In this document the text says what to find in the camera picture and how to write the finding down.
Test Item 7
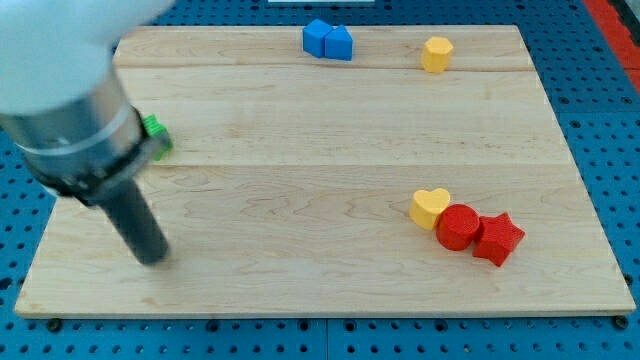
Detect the red star block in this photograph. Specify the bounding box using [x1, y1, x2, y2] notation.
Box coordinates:
[472, 213, 526, 267]

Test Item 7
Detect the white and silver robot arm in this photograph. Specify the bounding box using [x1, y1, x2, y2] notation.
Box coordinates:
[1, 0, 173, 204]

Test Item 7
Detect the yellow hexagon block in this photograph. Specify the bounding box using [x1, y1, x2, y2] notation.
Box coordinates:
[421, 36, 454, 73]

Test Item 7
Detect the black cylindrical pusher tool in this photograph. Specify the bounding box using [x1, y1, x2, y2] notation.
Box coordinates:
[98, 179, 169, 266]

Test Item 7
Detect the blue pentagon block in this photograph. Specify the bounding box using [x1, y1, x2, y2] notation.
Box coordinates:
[324, 25, 353, 61]

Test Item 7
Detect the blue cube block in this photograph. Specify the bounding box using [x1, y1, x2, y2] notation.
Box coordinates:
[302, 19, 333, 58]

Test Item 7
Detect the light wooden board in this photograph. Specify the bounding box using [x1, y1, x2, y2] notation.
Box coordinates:
[15, 25, 636, 319]

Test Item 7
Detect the red cylinder block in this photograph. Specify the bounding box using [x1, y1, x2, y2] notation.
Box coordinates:
[436, 204, 480, 251]

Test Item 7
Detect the yellow heart block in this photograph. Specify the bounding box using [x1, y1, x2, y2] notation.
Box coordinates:
[409, 188, 451, 230]

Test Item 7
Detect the green star block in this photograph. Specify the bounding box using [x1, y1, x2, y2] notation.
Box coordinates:
[142, 114, 173, 161]

